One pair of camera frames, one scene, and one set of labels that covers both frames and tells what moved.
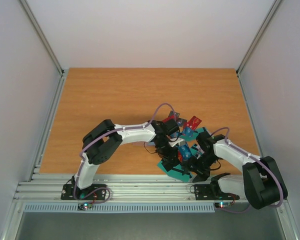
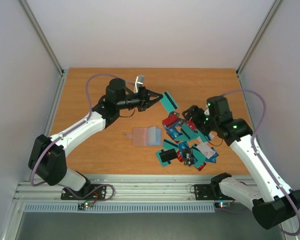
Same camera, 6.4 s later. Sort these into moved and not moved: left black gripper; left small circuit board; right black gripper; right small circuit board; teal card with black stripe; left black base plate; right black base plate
Moved: left black gripper; teal card with black stripe; right black gripper
Not moved: left black base plate; right black base plate; left small circuit board; right small circuit board
